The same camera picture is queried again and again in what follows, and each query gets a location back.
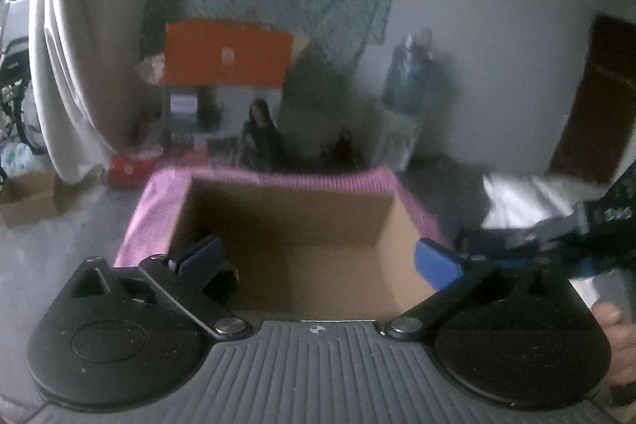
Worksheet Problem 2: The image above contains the person's right hand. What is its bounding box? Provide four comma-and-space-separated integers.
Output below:
592, 302, 636, 386

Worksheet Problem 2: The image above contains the dark wooden door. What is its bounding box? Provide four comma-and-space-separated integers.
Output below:
549, 15, 635, 184

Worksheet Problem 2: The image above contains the red container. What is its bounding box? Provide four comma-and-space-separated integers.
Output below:
103, 151, 163, 188

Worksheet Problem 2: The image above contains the brown cardboard box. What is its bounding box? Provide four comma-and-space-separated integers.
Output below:
169, 178, 434, 321

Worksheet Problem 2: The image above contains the small cardboard box on floor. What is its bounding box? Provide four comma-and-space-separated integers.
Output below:
1, 171, 59, 228

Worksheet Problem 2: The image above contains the beige curtain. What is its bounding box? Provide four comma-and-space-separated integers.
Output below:
29, 0, 153, 183

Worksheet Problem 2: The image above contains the red white checkered tablecloth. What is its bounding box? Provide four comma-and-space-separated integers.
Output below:
113, 166, 451, 267

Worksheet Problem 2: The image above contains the water bottle pack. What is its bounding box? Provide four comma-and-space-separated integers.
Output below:
382, 27, 434, 115

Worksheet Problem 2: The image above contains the orange box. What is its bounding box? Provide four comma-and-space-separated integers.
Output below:
163, 19, 294, 88

